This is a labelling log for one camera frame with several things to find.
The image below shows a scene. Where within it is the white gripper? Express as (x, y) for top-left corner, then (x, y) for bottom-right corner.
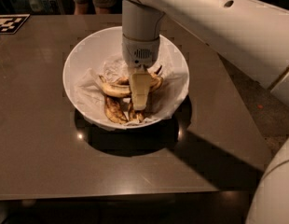
(122, 35), (160, 110)

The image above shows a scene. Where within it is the yellow spotted banana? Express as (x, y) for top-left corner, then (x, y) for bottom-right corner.
(99, 75), (163, 98)

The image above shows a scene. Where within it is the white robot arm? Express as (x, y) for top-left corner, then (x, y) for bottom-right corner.
(123, 0), (289, 224)

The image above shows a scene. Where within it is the brown banana right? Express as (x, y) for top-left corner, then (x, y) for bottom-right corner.
(128, 66), (162, 122)

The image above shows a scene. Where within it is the brown banana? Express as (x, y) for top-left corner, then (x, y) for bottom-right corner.
(128, 66), (162, 122)
(104, 96), (128, 124)

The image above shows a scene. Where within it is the brown banana left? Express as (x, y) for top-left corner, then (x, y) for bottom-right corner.
(104, 96), (128, 124)

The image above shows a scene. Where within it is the white bowl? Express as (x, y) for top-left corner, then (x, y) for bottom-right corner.
(62, 25), (190, 131)

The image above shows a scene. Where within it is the white paper towel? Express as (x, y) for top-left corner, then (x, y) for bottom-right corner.
(73, 35), (186, 127)

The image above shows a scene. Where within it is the black white marker tag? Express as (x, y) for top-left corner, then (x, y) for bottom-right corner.
(0, 14), (30, 35)

